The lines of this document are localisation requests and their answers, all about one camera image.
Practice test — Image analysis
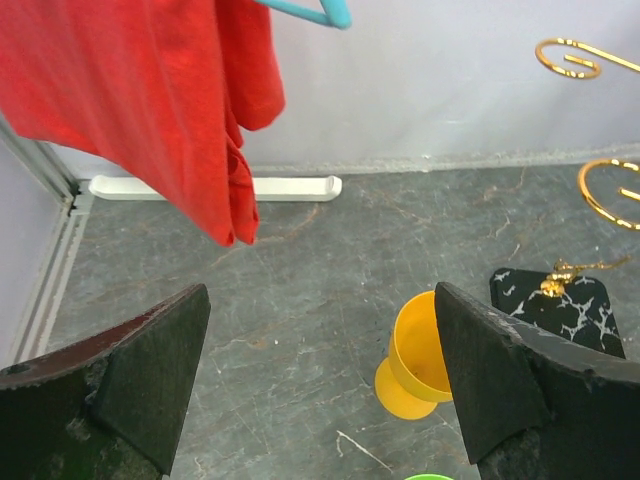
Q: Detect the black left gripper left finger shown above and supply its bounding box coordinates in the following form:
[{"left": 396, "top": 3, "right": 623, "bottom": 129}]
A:
[{"left": 1, "top": 284, "right": 210, "bottom": 479}]

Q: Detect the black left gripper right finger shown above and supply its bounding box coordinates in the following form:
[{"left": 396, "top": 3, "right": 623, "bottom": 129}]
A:
[{"left": 435, "top": 282, "right": 639, "bottom": 479}]

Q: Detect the green wine glass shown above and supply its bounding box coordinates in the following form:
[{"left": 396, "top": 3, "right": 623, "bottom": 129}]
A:
[{"left": 404, "top": 473, "right": 453, "bottom": 480}]

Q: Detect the gold wine glass rack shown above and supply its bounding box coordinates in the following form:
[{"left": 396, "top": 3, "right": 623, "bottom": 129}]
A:
[{"left": 489, "top": 37, "right": 639, "bottom": 359}]

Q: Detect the white clothes stand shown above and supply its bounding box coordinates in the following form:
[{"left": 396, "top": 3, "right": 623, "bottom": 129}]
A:
[{"left": 88, "top": 175, "right": 343, "bottom": 202}]

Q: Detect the red cloth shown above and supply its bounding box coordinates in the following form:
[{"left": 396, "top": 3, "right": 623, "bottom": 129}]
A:
[{"left": 1, "top": 1, "right": 285, "bottom": 246}]

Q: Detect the teal clothes hanger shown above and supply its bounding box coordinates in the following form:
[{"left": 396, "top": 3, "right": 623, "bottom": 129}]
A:
[{"left": 258, "top": 0, "right": 352, "bottom": 30}]

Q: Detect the aluminium frame post left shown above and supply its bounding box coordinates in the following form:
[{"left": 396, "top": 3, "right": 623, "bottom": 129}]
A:
[{"left": 1, "top": 116, "right": 80, "bottom": 208}]

